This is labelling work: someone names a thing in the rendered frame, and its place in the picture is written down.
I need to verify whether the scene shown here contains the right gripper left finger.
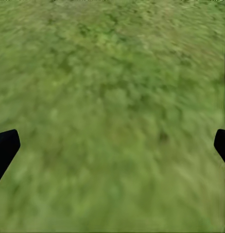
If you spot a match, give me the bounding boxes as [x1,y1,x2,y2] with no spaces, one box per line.
[0,129,20,180]

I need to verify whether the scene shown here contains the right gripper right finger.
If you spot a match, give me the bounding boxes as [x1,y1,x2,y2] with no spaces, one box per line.
[214,129,225,161]

